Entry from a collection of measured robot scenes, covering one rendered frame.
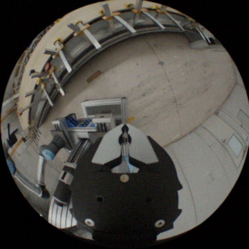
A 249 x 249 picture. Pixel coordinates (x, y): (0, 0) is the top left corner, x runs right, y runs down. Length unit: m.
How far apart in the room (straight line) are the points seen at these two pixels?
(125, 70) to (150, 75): 0.46
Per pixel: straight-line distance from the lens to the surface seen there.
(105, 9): 0.73
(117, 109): 1.29
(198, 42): 2.30
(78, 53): 0.98
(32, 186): 0.76
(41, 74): 0.91
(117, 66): 1.48
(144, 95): 1.48
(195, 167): 2.15
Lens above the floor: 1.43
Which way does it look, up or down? 61 degrees down
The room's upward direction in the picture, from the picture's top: 180 degrees clockwise
